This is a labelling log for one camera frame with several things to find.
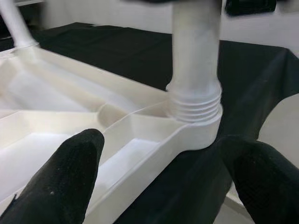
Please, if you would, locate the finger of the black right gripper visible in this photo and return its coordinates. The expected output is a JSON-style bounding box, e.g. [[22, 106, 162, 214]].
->
[[126, 0, 219, 4]]

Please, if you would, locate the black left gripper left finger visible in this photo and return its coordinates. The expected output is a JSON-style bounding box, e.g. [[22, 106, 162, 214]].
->
[[0, 128, 105, 224]]

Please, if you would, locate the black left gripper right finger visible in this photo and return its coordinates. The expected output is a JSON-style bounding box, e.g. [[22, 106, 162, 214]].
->
[[216, 134, 299, 224]]

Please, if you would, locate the white plastic table leg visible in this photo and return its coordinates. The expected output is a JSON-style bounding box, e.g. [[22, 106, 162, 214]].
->
[[166, 0, 222, 123], [0, 0, 40, 49]]

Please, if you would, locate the white plastic children table top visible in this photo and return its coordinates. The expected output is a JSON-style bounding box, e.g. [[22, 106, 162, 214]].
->
[[0, 45, 223, 224]]

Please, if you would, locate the black tablecloth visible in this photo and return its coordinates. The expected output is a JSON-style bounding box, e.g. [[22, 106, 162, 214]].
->
[[0, 22, 299, 224]]

